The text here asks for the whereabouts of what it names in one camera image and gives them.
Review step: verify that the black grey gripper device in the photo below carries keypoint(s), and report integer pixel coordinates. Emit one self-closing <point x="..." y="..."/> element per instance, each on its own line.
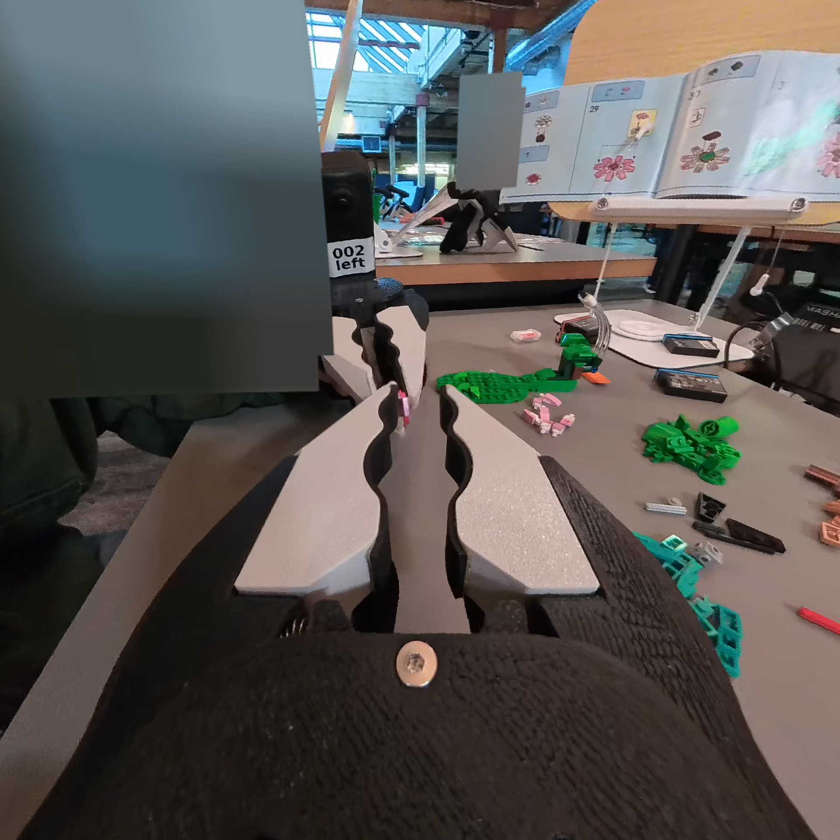
<point x="472" y="223"/>

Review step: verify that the small clear pink packet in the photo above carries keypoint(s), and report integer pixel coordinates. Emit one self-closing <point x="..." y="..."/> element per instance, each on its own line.
<point x="527" y="335"/>

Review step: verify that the black lego wedge plate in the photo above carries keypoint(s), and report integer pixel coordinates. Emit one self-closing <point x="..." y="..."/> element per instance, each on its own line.
<point x="754" y="537"/>

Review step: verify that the pile of teal lego pieces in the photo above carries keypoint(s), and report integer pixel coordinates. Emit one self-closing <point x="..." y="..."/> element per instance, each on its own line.
<point x="715" y="623"/>

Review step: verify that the person's green jacket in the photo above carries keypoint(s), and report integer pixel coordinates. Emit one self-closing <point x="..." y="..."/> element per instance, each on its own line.
<point x="164" y="426"/>

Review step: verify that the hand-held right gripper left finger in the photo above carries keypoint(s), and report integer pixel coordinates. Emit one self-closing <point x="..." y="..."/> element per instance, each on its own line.
<point x="308" y="525"/>

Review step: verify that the cluster of pink petal pieces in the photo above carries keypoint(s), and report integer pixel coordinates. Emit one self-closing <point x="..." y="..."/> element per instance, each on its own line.
<point x="548" y="413"/>

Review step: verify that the pile of orange lego pieces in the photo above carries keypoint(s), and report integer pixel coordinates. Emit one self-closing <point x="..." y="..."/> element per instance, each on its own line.
<point x="832" y="525"/>

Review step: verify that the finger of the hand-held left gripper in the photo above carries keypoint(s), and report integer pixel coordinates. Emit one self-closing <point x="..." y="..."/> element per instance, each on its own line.
<point x="405" y="348"/>
<point x="344" y="371"/>

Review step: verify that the red lego rod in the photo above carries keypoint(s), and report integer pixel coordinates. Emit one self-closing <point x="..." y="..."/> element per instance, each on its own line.
<point x="820" y="620"/>

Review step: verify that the lego instruction booklet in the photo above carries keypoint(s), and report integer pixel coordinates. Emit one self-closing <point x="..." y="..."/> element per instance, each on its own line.
<point x="722" y="131"/>

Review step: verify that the black battery blue trim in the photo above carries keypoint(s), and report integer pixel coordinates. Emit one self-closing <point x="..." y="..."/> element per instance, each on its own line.
<point x="689" y="346"/>
<point x="691" y="385"/>

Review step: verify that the black battery red trim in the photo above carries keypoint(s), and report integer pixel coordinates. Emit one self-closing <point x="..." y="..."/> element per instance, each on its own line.
<point x="577" y="328"/>

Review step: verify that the light grey lego bar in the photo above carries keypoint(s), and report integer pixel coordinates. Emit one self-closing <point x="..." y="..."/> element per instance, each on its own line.
<point x="665" y="507"/>

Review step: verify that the black lego slope piece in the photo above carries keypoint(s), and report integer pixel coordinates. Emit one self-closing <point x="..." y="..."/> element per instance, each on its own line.
<point x="711" y="507"/>

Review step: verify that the pink white lego flower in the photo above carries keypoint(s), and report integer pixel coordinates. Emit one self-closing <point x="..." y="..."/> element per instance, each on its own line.
<point x="405" y="407"/>

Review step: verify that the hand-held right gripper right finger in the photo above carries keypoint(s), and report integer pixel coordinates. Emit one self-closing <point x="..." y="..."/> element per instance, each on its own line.
<point x="525" y="525"/>

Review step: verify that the pile of green lego pieces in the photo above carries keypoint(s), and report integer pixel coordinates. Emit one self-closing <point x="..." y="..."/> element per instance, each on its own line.
<point x="689" y="449"/>

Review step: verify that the green lego leaf build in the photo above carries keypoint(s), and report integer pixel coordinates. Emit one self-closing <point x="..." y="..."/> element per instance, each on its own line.
<point x="485" y="384"/>

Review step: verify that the pile of dark brown lego pieces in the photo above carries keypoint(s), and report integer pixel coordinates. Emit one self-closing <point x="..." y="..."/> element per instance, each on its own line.
<point x="823" y="479"/>

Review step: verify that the black equipment case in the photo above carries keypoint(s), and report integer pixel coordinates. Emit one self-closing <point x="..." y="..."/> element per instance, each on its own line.
<point x="807" y="361"/>

